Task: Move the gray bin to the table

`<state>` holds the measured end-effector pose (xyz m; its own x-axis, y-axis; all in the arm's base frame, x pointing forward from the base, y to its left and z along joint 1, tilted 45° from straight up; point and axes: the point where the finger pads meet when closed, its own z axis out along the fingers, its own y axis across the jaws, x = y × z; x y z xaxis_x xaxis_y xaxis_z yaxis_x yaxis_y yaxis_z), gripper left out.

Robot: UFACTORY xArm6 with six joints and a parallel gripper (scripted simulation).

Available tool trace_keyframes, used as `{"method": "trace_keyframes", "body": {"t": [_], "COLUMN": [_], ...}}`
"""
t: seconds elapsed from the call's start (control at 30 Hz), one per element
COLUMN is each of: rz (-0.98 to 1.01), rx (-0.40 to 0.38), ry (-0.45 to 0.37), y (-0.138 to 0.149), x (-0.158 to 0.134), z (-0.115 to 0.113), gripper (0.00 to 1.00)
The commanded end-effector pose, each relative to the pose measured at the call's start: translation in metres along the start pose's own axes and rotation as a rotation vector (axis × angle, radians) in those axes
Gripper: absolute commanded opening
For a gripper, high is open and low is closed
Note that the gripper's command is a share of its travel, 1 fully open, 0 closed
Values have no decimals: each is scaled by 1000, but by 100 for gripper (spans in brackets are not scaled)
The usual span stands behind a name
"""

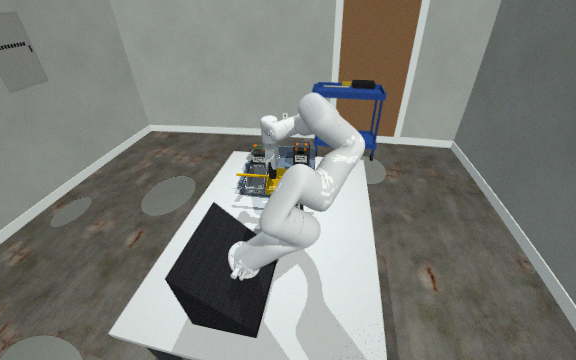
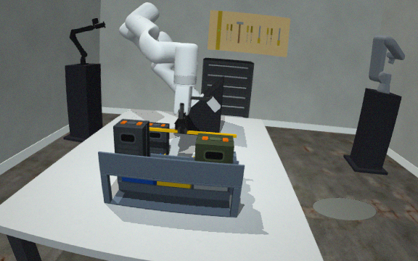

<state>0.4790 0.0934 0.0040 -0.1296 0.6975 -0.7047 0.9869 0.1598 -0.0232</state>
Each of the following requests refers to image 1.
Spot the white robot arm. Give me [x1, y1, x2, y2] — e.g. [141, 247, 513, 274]
[228, 93, 365, 280]

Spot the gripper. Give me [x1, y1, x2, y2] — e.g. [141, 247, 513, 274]
[263, 147, 279, 179]

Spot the yellow open bin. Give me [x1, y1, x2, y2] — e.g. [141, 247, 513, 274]
[266, 168, 288, 195]

